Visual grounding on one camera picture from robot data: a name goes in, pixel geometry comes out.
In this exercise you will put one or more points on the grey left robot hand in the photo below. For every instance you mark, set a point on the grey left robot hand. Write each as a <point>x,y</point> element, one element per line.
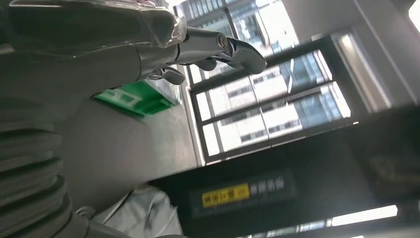
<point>82,49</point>

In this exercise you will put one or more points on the small white red-print mailer package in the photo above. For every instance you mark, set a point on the small white red-print mailer package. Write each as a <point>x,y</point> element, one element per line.
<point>144,213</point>

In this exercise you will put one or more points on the green plastic crate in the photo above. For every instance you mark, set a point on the green plastic crate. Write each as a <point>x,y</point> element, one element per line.
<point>134,98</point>

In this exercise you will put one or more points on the black framed window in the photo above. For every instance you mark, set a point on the black framed window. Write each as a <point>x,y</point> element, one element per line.
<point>272,108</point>

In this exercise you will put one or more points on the black and yellow column label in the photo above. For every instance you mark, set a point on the black and yellow column label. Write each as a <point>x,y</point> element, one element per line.
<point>242,193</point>

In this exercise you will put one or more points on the black scanner column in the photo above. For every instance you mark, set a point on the black scanner column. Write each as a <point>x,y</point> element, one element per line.
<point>328,170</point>

